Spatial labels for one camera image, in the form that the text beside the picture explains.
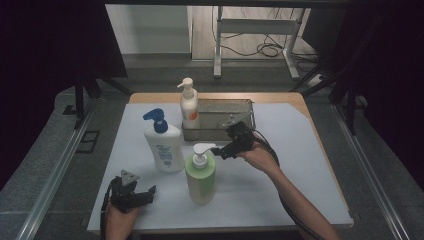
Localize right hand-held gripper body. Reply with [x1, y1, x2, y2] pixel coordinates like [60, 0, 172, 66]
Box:
[222, 113, 256, 158]

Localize person's left hand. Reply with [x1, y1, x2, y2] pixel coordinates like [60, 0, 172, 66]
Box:
[104, 203, 141, 240]

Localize white table mat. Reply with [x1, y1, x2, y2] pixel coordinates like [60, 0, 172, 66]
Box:
[87, 102, 354, 233]

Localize black floor cables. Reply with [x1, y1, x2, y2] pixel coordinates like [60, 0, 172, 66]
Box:
[211, 6, 322, 73]

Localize white power strip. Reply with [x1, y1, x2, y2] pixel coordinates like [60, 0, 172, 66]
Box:
[306, 73, 326, 88]

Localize aluminium rail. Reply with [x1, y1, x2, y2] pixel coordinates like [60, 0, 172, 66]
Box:
[330, 103, 412, 240]
[15, 99, 98, 240]

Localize white metal desk frame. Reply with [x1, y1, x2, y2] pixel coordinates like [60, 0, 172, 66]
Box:
[213, 5, 307, 81]

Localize white cabinet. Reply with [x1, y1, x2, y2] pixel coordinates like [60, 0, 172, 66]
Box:
[104, 3, 194, 56]

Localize metal mesh basket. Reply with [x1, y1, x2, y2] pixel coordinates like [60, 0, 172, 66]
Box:
[181, 97, 257, 143]

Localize dark curtain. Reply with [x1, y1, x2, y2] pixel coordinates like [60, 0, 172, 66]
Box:
[301, 0, 424, 193]
[0, 0, 128, 189]

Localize cream pump bottle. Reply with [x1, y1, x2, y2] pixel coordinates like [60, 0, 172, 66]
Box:
[176, 77, 201, 131]

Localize person's right hand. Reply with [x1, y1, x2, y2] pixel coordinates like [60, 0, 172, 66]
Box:
[237, 133, 281, 177]

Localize white bottle with blue pump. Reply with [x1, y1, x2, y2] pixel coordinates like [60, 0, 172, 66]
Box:
[142, 108, 186, 174]

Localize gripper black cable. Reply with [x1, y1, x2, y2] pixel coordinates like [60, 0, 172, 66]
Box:
[253, 129, 326, 240]
[98, 177, 120, 240]

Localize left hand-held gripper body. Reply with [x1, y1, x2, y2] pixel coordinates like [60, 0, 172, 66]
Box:
[109, 169, 144, 213]

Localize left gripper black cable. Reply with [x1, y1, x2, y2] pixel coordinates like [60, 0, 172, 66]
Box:
[98, 177, 120, 240]

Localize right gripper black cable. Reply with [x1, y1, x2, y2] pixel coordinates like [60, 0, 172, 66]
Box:
[253, 129, 326, 240]

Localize green pump bottle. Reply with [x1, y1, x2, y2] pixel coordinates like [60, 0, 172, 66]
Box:
[184, 142, 217, 205]

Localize black stand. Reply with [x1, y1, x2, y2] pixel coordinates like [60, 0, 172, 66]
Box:
[62, 64, 134, 130]
[289, 56, 369, 136]

